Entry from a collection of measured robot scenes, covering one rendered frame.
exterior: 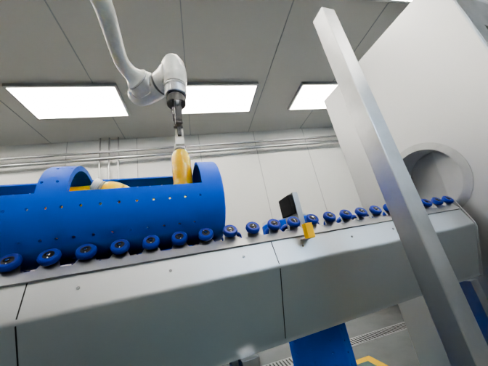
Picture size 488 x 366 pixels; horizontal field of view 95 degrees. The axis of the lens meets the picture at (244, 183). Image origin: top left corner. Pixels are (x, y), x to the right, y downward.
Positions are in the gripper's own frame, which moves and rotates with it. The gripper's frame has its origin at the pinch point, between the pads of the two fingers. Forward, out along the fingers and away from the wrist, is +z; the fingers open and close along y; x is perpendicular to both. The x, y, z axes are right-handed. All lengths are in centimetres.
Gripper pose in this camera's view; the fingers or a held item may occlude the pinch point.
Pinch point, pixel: (179, 140)
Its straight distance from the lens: 90.5
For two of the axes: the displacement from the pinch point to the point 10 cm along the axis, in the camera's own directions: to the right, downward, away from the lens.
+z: 1.7, 9.3, -3.3
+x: -9.4, 0.5, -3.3
